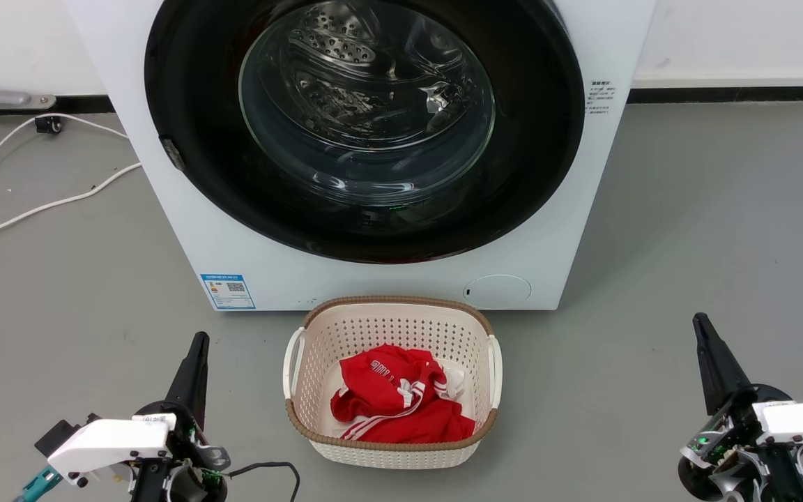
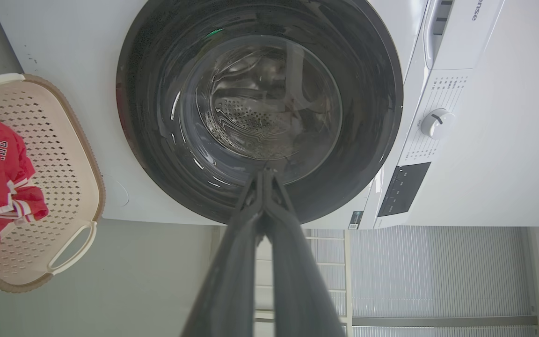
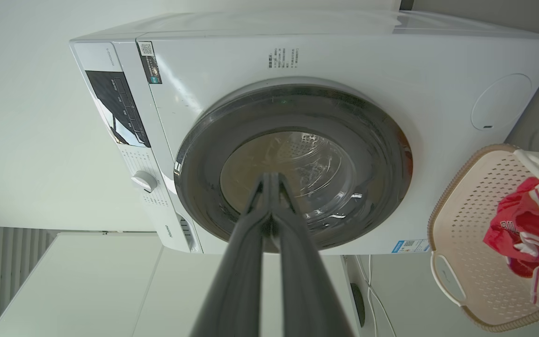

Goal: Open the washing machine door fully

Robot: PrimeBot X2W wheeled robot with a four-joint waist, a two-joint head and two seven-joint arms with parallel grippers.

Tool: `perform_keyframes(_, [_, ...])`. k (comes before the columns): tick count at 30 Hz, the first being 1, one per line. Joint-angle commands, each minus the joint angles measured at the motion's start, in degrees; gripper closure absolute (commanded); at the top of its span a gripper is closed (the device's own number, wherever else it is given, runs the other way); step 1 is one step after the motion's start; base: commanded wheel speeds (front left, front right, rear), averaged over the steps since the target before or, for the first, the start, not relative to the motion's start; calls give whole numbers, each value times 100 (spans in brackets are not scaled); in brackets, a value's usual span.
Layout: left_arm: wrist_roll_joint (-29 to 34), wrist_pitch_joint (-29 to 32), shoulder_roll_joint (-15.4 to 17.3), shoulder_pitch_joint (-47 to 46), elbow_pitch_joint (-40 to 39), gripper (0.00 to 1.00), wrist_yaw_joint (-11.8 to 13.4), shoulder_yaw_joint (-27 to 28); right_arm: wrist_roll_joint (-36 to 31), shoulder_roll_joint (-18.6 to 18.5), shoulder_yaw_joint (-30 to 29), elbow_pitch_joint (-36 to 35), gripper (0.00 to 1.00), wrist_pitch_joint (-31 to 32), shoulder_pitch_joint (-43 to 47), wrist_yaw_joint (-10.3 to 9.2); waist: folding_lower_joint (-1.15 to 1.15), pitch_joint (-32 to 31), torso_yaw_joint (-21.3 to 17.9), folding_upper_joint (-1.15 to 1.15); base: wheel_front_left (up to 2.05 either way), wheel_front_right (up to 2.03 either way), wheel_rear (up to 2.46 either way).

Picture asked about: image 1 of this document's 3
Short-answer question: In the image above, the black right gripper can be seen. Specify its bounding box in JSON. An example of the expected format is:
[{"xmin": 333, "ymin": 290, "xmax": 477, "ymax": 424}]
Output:
[{"xmin": 677, "ymin": 313, "xmax": 803, "ymax": 502}]

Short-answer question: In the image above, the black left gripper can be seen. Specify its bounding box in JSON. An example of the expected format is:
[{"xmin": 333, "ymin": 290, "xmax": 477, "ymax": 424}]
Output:
[{"xmin": 130, "ymin": 332, "xmax": 232, "ymax": 502}]

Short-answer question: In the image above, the black round washer door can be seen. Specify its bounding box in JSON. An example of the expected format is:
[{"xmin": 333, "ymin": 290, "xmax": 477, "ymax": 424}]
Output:
[{"xmin": 144, "ymin": 0, "xmax": 586, "ymax": 265}]

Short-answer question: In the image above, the white front-load washing machine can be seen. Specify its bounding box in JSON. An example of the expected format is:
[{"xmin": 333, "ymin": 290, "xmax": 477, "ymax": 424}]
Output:
[{"xmin": 64, "ymin": 0, "xmax": 657, "ymax": 312}]

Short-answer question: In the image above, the blue energy label sticker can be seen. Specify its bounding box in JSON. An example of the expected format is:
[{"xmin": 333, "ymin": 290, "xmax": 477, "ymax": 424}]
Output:
[{"xmin": 200, "ymin": 273, "xmax": 257, "ymax": 310}]

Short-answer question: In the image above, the teal connector plug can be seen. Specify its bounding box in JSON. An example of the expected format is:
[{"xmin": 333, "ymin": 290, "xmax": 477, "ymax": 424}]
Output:
[{"xmin": 13, "ymin": 466, "xmax": 63, "ymax": 502}]

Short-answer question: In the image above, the red garment with white stripes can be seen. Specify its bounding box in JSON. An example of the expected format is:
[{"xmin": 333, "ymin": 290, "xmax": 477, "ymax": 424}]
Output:
[{"xmin": 330, "ymin": 344, "xmax": 476, "ymax": 445}]

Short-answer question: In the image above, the cream perforated laundry basket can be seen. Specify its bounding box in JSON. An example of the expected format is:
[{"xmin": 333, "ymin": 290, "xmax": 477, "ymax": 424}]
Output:
[{"xmin": 283, "ymin": 296, "xmax": 503, "ymax": 470}]

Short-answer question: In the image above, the round white filter cover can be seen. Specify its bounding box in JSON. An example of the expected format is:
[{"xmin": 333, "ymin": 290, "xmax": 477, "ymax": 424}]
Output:
[{"xmin": 463, "ymin": 274, "xmax": 533, "ymax": 308}]

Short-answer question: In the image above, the small printed text sticker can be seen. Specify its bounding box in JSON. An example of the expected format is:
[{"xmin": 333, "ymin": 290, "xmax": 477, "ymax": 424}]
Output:
[{"xmin": 586, "ymin": 79, "xmax": 615, "ymax": 124}]

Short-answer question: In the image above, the thin black left gripper cable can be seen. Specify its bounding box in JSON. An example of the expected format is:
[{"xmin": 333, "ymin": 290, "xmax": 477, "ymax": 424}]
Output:
[{"xmin": 226, "ymin": 461, "xmax": 302, "ymax": 502}]

